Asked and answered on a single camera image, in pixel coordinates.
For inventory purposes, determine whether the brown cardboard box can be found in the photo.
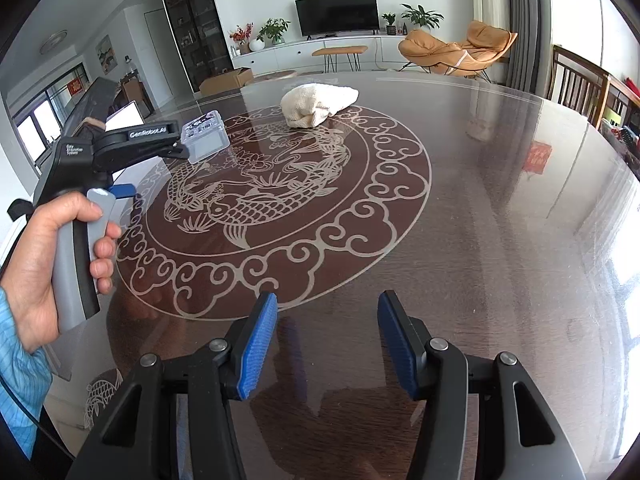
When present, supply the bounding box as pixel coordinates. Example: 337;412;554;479
200;67;254;96

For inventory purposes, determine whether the black display shelf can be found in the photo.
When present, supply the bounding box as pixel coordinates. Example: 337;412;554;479
163;0;233;92

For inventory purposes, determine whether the white cardboard storage box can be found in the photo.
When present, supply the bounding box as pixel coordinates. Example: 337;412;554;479
102;100;166;201

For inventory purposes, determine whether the dark wooden dining chair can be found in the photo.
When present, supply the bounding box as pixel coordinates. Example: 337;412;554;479
546;46;639;132

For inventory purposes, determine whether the red flower vase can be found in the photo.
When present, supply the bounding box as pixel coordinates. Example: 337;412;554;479
229;23;254;54

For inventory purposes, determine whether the person's left hand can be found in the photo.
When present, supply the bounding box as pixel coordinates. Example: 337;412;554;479
1;192;102;353

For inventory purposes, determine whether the black flat television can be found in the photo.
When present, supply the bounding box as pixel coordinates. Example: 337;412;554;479
295;0;380;36

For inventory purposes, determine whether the white tv cabinet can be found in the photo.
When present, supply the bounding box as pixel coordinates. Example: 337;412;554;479
232;35;408;76

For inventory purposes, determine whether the grey curtain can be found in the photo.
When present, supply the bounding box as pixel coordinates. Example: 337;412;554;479
506;0;552;98

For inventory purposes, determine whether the green plant right of tv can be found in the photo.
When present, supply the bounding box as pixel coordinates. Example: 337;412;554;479
401;3;444;30

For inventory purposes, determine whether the orange lounge chair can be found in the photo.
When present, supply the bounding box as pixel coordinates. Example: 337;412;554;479
398;21;518;82

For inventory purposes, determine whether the orange wooden bench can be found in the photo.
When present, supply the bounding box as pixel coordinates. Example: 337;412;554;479
312;46;368;73

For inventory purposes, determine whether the clear plastic cartoon box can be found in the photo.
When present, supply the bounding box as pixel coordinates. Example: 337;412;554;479
180;110;230;164

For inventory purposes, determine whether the green potted plant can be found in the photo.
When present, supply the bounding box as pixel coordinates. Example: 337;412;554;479
257;18;291;46

